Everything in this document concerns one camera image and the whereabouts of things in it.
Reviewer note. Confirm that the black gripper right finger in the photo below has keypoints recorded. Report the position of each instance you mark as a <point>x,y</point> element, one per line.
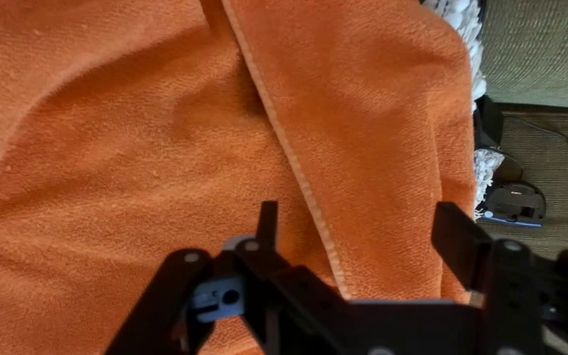
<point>522,296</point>

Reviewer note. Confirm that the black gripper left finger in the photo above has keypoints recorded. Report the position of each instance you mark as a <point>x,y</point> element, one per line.
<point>285,308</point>

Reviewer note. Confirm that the orange towel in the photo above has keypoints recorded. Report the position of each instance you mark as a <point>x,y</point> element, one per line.
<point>100,131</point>

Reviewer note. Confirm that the small black device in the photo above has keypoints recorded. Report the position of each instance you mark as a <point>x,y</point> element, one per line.
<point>518,204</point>

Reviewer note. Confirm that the olive green fabric sofa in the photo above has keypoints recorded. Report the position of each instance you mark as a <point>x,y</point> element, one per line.
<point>541,52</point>

